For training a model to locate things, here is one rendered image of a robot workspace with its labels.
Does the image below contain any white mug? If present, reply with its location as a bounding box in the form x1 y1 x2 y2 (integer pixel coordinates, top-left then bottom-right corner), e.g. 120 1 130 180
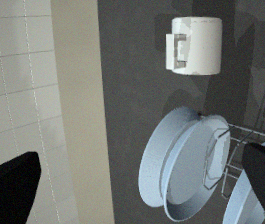
166 17 222 75

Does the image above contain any grey wire dish rack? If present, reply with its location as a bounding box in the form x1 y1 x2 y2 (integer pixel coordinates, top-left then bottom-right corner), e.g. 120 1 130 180
197 113 265 199

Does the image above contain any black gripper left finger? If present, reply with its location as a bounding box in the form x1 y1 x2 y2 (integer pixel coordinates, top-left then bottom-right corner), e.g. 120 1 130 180
0 151 41 224

